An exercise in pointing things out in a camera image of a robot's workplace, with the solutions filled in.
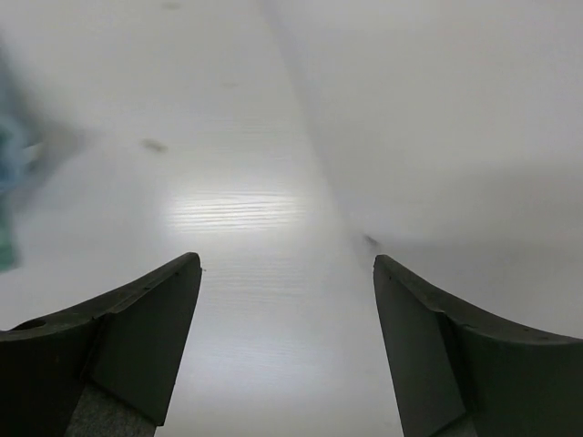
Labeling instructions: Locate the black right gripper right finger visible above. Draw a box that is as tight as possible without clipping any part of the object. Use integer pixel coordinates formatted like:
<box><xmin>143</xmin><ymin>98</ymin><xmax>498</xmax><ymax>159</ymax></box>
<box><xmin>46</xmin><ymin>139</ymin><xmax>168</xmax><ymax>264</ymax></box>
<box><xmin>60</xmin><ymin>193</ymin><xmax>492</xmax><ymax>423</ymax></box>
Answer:
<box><xmin>373</xmin><ymin>255</ymin><xmax>582</xmax><ymax>436</ymax></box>

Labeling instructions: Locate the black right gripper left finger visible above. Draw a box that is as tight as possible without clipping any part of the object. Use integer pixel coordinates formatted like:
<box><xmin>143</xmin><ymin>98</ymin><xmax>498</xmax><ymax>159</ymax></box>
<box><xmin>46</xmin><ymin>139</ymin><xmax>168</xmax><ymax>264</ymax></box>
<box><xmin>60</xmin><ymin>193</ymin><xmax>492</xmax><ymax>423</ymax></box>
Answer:
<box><xmin>1</xmin><ymin>252</ymin><xmax>201</xmax><ymax>436</ymax></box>

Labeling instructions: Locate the light blue pillowcase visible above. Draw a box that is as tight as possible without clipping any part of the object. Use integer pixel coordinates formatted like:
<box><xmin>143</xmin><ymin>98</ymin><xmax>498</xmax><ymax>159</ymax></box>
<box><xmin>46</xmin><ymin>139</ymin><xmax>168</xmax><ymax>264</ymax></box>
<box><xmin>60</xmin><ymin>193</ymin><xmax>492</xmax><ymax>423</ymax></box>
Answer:
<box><xmin>1</xmin><ymin>50</ymin><xmax>43</xmax><ymax>272</ymax></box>

